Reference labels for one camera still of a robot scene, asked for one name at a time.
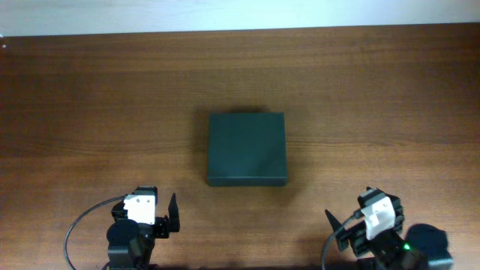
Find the black box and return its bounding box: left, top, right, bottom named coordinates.
left=207, top=112, right=288, bottom=187

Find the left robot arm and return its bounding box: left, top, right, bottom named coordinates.
left=106, top=193, right=180, bottom=270

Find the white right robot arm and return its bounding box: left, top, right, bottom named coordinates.
left=321, top=188, right=455, bottom=270

